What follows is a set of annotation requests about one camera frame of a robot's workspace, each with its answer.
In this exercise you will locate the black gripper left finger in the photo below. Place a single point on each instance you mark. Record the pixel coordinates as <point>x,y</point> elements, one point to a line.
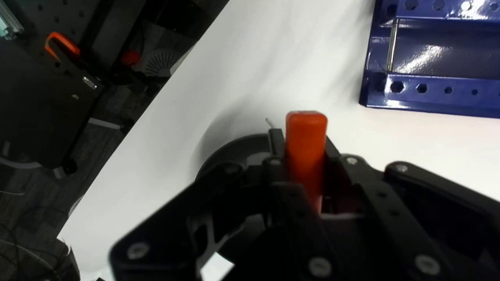
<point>244,223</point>

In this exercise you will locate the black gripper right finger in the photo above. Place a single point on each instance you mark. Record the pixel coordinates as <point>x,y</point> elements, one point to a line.
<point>411,218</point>

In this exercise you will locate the orange-red stick object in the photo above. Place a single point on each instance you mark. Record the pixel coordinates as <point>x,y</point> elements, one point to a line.
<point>306,150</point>

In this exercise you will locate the white table cover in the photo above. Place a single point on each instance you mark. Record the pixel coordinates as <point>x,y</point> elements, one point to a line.
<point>271,78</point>

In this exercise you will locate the blue perforated metal rack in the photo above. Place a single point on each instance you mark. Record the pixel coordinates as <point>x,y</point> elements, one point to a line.
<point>431,56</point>

